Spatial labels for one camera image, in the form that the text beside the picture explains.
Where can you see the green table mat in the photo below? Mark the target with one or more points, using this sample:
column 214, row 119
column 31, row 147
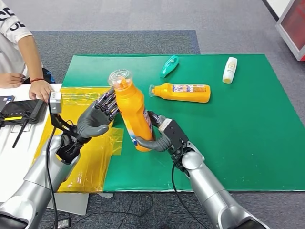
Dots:
column 238, row 120

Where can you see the orange bottle with red band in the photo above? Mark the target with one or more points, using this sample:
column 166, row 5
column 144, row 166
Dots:
column 132, row 117

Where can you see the person's right hand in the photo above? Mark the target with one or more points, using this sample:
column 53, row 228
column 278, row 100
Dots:
column 10, row 80

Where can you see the teal plastic bottle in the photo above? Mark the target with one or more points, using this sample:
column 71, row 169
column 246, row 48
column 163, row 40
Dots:
column 169, row 66

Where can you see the white plastic bottle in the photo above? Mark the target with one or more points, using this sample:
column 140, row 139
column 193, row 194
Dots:
column 230, row 70

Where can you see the pale grey flat panel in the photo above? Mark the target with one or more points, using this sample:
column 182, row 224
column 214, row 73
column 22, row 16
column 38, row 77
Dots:
column 76, row 204

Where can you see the yellow taped cardboard sheet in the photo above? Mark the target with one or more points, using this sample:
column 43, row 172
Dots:
column 95, row 164

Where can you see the black remote controller with antenna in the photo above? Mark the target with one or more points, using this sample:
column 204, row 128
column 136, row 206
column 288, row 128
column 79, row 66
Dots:
column 21, row 109

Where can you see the person's left forearm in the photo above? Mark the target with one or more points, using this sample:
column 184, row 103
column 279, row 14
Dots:
column 31, row 57

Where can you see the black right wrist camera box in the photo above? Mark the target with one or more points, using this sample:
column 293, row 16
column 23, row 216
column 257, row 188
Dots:
column 175, row 134

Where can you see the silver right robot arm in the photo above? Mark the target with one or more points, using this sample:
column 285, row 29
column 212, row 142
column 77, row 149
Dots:
column 214, row 196

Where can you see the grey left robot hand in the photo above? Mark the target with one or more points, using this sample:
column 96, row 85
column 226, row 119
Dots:
column 91, row 121

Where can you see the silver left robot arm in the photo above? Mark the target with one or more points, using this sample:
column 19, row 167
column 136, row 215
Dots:
column 35, row 186

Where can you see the person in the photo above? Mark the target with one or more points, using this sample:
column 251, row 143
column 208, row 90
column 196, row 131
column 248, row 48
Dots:
column 7, row 47

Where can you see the person's left hand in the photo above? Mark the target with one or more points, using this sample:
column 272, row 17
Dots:
column 39, row 90

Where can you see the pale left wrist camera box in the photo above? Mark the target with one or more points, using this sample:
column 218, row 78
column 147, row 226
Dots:
column 56, row 102

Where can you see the red and white cabinet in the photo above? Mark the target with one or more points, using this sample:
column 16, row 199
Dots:
column 294, row 25

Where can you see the dark phone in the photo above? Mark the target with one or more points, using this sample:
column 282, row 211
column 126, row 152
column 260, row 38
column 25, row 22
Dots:
column 6, row 101

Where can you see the orange bottle with clear cap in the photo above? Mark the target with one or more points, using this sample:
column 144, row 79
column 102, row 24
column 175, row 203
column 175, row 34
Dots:
column 183, row 94

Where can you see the dark grey rug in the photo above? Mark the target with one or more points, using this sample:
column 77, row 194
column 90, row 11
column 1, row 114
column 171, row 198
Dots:
column 119, row 42

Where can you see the black power adapter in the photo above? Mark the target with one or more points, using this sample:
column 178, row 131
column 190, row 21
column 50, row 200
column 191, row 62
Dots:
column 63, row 223

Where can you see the black and blue bag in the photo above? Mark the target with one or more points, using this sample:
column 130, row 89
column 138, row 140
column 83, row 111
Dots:
column 49, row 76

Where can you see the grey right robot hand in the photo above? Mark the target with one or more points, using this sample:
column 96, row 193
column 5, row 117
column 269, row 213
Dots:
column 154, row 146

